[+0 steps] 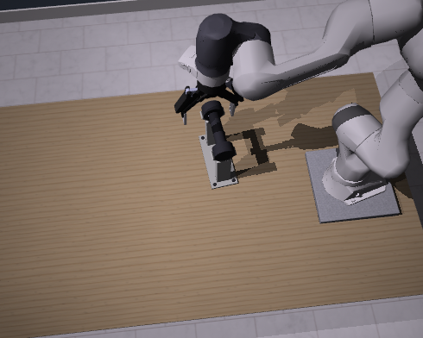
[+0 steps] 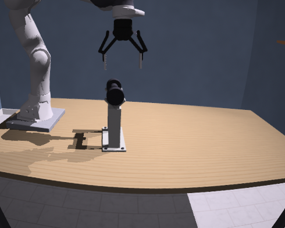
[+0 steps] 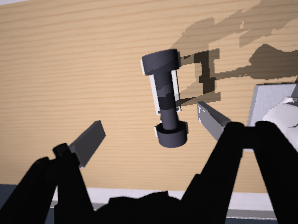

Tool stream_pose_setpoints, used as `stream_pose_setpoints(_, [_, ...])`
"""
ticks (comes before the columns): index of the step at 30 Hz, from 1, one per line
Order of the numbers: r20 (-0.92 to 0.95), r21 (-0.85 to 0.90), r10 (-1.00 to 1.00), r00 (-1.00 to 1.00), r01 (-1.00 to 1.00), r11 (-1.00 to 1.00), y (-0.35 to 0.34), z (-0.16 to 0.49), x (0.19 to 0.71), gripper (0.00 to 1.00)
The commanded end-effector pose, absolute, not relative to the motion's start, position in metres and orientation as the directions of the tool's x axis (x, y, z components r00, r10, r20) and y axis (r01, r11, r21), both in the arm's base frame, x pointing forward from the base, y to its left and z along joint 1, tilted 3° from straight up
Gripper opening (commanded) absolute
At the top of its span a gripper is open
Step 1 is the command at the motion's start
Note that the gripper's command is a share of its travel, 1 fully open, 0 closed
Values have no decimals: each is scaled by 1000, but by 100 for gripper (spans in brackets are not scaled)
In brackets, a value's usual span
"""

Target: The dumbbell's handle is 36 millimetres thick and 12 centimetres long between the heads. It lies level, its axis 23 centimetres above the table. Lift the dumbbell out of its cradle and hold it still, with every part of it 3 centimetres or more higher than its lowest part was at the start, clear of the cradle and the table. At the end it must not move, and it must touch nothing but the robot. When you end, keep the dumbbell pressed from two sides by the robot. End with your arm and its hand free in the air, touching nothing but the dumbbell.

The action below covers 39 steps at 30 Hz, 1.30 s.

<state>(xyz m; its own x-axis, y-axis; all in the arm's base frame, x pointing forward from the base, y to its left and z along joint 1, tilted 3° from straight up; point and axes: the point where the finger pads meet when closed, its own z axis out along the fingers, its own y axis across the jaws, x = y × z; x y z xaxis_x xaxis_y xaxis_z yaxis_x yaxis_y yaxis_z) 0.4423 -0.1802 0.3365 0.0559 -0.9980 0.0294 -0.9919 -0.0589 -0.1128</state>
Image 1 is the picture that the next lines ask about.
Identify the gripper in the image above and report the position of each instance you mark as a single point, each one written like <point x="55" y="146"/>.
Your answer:
<point x="201" y="92"/>

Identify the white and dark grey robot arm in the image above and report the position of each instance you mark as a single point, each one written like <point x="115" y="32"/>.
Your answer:
<point x="370" y="152"/>

